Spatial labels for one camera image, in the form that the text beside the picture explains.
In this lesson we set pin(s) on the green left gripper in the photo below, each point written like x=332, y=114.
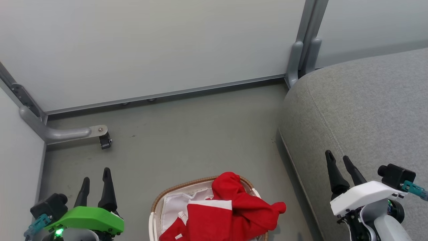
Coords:
x=87, y=217

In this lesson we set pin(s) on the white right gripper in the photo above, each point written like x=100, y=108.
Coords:
x=361, y=197

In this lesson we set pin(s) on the red and white garment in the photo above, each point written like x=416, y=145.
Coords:
x=234, y=207

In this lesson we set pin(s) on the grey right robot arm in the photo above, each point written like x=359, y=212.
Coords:
x=388, y=224

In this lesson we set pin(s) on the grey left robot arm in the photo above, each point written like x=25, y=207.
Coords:
x=80, y=235

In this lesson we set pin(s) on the grey fabric sofa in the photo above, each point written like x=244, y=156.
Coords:
x=361, y=110

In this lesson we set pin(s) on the black caster wheel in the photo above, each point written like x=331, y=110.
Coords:
x=106, y=142

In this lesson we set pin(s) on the white brown-rimmed laundry basket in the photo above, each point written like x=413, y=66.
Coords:
x=157, y=214

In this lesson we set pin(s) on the grey partition foot bar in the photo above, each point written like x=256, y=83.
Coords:
x=63, y=133

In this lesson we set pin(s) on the white basket liner cloth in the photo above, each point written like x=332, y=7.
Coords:
x=175, y=207

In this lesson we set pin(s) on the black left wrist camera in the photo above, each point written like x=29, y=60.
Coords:
x=48, y=206

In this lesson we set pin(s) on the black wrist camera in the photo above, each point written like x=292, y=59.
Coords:
x=396, y=175
x=48, y=206

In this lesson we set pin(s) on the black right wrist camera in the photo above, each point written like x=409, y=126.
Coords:
x=396, y=175

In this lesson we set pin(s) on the teal left camera connector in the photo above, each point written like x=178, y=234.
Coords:
x=35, y=226

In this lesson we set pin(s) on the teal camera connector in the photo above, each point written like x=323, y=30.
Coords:
x=35, y=226
x=414, y=189

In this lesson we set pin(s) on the teal right camera connector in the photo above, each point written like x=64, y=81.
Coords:
x=414, y=189

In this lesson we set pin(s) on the grey partition base rail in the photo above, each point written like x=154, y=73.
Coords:
x=167, y=94

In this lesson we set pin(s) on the grey slanted partition post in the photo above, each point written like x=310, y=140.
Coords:
x=20, y=93

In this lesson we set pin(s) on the grey partition post pair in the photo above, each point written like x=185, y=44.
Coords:
x=301, y=57

